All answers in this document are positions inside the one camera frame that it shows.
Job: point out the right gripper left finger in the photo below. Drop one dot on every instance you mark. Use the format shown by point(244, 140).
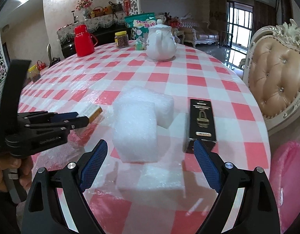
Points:
point(43, 212)

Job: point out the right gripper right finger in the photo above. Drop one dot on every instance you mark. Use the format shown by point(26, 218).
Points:
point(258, 211)

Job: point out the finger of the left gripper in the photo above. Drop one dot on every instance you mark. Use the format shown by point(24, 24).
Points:
point(63, 128)
point(59, 117)

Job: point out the small cream labelled box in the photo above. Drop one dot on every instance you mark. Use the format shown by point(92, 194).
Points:
point(92, 111)

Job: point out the white foam block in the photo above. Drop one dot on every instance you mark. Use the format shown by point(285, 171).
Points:
point(137, 114)

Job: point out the black carton box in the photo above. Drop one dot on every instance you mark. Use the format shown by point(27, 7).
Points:
point(200, 125)

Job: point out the pink lined trash bin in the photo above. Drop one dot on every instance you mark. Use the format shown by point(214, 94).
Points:
point(285, 182)

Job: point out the person's left hand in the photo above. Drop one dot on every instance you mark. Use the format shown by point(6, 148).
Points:
point(20, 168)

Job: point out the yellow lid jar left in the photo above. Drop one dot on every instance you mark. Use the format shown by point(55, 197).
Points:
point(34, 73)

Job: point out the yellow lid jar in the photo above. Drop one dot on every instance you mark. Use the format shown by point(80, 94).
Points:
point(121, 39)
point(34, 73)

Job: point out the red handbag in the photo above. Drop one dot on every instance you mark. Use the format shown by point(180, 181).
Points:
point(40, 65)

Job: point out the red thermos jug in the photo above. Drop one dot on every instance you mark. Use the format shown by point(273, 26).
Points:
point(84, 41)

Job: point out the pink checkered plastic tablecloth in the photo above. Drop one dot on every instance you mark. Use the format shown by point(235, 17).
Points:
point(148, 183)

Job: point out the yellow lid jar centre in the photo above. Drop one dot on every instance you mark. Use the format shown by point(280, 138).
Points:
point(121, 39)

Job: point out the flower vase bouquet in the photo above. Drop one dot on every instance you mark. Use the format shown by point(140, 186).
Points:
point(84, 6)

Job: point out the white porcelain teapot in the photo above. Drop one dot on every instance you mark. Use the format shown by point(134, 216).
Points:
point(160, 43)

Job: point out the green snack bag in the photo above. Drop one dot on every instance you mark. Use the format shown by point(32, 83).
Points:
point(139, 25)

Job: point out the cream tufted leather chair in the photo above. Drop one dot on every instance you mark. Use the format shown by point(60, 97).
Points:
point(272, 74)

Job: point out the cream sofa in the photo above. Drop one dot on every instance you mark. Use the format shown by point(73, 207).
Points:
point(197, 32)

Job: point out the balcony window door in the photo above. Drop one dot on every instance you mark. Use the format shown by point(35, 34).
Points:
point(239, 25)

